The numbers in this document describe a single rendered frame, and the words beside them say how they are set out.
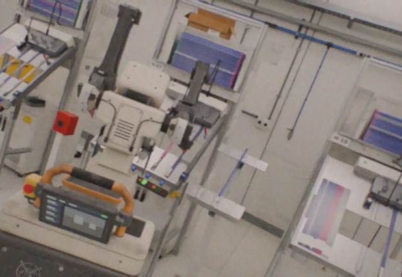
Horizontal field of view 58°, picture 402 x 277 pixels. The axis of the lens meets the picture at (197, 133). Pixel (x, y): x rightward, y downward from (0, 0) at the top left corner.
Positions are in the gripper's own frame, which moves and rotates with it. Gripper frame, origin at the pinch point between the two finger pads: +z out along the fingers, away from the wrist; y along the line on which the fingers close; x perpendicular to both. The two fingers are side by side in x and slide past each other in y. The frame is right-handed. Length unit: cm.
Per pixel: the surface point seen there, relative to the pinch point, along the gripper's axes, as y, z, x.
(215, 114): -4.6, -4.7, -36.2
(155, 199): 13, 43, 23
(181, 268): -23, 80, 46
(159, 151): 15.3, 1.0, 8.8
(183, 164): -4.3, 1.1, 9.9
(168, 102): 34.8, 1.0, -34.2
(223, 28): 26, -25, -107
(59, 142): 95, 22, 26
